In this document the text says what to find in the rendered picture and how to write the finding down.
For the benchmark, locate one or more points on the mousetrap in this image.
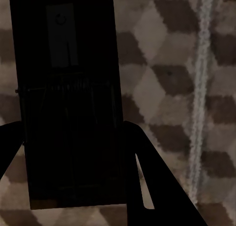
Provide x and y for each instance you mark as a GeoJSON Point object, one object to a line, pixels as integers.
{"type": "Point", "coordinates": [71, 103]}

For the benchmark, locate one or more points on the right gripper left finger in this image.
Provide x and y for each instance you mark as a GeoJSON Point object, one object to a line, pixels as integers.
{"type": "Point", "coordinates": [11, 139]}

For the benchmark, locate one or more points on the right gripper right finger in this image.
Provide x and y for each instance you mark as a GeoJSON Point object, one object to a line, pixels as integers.
{"type": "Point", "coordinates": [172, 207]}

